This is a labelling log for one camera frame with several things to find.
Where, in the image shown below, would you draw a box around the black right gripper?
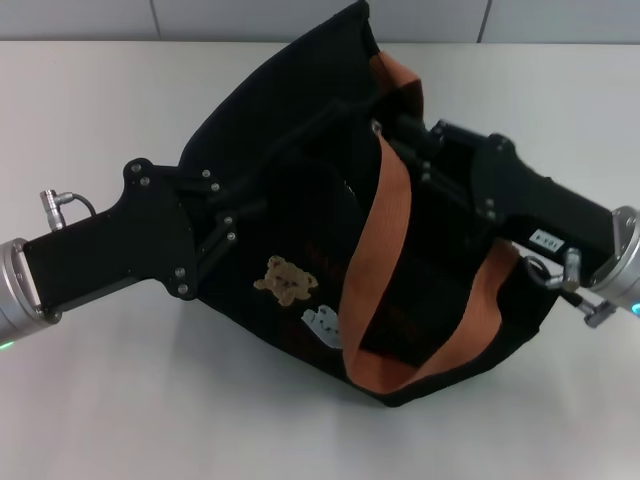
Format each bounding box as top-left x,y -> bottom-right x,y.
398,116 -> 616,282

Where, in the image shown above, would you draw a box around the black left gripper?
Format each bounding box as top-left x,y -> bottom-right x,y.
23,157 -> 275,322

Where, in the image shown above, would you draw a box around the black food bag orange handles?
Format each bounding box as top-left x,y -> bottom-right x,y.
177,0 -> 561,410

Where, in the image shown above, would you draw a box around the right gripper cable silver plug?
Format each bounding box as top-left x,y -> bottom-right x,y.
522,247 -> 617,330

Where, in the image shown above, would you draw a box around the gripper cable silver plug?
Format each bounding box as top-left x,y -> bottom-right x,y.
39,187 -> 100,232
522,247 -> 617,330

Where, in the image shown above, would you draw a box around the left gripper cable silver plug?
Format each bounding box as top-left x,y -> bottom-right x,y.
39,187 -> 100,232

